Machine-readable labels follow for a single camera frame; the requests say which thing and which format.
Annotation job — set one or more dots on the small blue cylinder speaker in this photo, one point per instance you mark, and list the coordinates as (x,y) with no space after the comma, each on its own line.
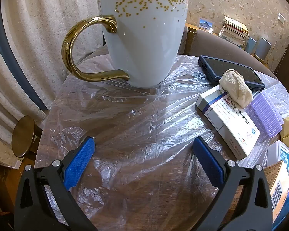
(251,45)

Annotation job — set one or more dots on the white medicine box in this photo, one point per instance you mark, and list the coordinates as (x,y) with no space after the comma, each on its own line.
(228,122)

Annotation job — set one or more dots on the large grey cylinder speaker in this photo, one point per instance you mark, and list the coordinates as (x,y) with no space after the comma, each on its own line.
(263,48)

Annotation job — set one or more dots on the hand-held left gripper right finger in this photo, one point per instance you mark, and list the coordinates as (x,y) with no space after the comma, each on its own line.
(209,163)

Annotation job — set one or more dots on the white wall switch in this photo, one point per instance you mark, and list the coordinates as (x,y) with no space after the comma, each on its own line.
(281,18)

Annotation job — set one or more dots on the purple hair roller shell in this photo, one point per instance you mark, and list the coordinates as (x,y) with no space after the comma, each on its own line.
(267,115)

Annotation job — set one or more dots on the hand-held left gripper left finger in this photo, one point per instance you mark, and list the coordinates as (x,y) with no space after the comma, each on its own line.
(79,161)

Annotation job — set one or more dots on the beige tissue wad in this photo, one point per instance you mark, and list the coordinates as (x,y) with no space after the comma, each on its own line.
(236,89)

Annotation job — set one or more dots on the white patterned curtain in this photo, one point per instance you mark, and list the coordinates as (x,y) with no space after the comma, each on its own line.
(38,28)

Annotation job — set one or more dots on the clear dental floss box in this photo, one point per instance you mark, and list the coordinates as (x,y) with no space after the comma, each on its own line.
(279,154)

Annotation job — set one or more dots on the round wooden stool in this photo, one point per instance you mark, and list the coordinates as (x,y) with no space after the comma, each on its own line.
(23,134)

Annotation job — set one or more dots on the photo frame with building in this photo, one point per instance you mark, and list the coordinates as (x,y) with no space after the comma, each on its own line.
(206,25)

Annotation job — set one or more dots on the dark blue tablet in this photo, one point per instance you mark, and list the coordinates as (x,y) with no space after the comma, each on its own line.
(221,67)

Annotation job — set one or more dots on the stack of books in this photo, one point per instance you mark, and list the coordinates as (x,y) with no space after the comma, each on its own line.
(233,31)

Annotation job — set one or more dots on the clear plastic table cover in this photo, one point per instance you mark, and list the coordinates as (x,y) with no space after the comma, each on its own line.
(139,125)

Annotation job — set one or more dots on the brown cardboard box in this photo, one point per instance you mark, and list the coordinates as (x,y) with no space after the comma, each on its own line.
(274,180)

